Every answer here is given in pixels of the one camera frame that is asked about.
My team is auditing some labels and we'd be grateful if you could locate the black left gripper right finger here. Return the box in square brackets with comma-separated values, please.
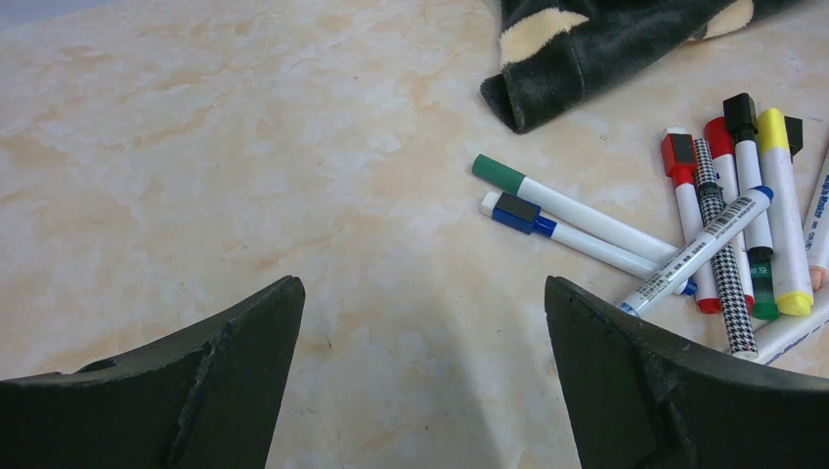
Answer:
[545, 277, 828, 468]

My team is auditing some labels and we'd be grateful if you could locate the black floral plush blanket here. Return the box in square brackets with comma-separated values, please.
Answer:
[480, 0, 795, 134]

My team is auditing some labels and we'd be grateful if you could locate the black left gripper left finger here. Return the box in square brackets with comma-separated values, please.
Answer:
[1, 276, 305, 468]

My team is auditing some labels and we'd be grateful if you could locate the yellow capped white marker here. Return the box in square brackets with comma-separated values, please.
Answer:
[758, 107, 813, 317]

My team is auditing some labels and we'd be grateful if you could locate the barcode white blue pen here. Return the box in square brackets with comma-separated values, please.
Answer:
[617, 186, 773, 318]

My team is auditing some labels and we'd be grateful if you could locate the red capped white marker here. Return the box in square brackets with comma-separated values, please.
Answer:
[661, 127, 721, 315]

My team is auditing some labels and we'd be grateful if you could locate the green capped white marker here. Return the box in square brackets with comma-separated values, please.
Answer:
[471, 154, 678, 265]

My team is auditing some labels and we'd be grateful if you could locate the white marker blue text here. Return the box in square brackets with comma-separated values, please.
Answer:
[751, 304, 828, 365]

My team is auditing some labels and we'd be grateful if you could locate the black capped green marker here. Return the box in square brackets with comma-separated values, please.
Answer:
[722, 93, 779, 320]

